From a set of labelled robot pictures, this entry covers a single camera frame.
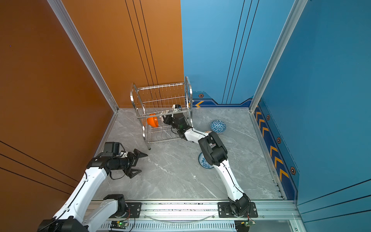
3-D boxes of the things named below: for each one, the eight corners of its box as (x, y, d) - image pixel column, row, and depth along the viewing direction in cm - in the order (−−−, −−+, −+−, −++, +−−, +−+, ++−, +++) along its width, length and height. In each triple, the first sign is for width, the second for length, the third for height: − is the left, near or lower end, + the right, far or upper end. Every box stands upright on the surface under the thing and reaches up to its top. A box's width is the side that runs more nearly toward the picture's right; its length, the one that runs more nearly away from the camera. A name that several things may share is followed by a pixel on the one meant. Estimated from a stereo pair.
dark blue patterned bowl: (211, 132, 107) (212, 128, 103) (210, 124, 112) (211, 120, 108) (225, 132, 107) (226, 128, 103) (223, 124, 112) (225, 120, 108)
